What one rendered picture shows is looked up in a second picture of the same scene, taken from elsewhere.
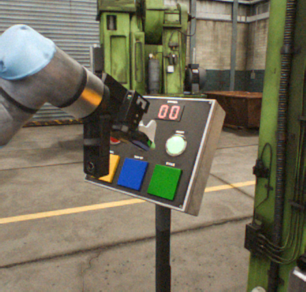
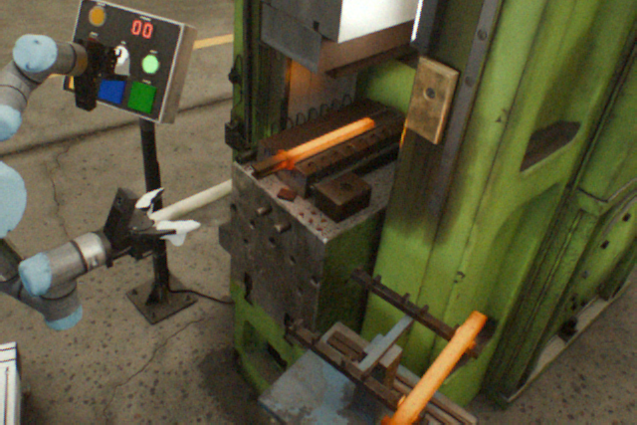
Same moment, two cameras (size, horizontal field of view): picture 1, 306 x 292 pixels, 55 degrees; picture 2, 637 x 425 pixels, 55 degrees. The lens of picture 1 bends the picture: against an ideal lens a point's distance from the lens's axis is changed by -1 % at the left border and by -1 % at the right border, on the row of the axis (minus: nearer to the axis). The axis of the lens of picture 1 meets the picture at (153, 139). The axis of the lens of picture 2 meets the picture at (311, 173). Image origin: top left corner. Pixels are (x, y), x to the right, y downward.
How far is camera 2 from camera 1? 109 cm
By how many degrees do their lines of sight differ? 30
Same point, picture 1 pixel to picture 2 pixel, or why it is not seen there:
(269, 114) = (239, 29)
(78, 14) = not seen: outside the picture
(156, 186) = (135, 102)
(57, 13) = not seen: outside the picture
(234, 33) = not seen: outside the picture
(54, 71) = (58, 63)
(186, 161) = (160, 81)
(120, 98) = (99, 53)
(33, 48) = (46, 55)
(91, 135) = (81, 83)
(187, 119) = (159, 39)
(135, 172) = (114, 88)
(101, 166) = (91, 104)
